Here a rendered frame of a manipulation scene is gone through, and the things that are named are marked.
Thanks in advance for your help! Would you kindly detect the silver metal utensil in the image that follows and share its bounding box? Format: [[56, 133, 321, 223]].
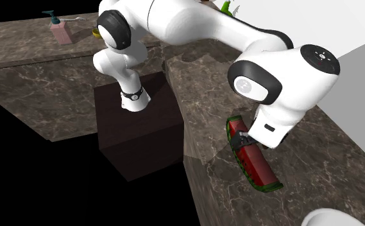
[[59, 17, 88, 23]]

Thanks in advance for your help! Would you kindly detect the green bottle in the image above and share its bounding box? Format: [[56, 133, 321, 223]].
[[220, 0, 235, 17]]

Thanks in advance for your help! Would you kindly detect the pink soap dispenser teal pump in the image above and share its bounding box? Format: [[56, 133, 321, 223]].
[[41, 10, 74, 46]]

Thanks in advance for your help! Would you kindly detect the red watermelon slice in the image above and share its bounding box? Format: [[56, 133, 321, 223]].
[[225, 114, 285, 193]]

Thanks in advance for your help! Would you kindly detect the white rounded object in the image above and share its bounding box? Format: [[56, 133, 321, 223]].
[[300, 207, 365, 226]]

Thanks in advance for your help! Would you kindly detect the dark robot stand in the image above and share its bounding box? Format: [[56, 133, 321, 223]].
[[93, 71, 186, 182]]

